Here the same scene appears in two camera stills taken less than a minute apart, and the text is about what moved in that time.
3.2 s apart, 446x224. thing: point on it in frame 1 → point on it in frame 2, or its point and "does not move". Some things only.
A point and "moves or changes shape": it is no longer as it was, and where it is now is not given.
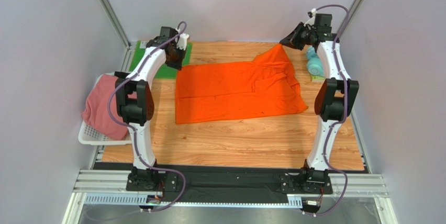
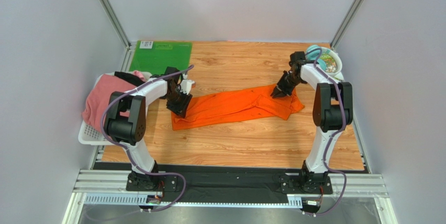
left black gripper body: (176, 60) → (178, 101)
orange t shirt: (229, 90) moves or changes shape
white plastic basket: (87, 136) does not move
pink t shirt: (96, 110) does not move
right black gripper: (297, 36) → (287, 81)
